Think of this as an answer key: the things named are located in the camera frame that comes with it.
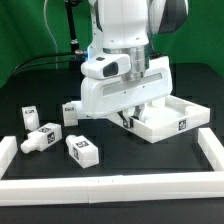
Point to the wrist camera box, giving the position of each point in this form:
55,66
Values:
104,66

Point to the white tag sheet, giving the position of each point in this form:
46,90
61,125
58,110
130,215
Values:
79,110

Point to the white U-shaped fence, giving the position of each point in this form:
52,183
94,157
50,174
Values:
123,188

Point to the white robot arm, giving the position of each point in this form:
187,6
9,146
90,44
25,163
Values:
127,27

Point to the black camera pole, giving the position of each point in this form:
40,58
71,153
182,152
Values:
74,44

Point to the white square tabletop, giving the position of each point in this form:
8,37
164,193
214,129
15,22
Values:
164,118

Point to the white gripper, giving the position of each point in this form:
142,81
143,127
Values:
102,97

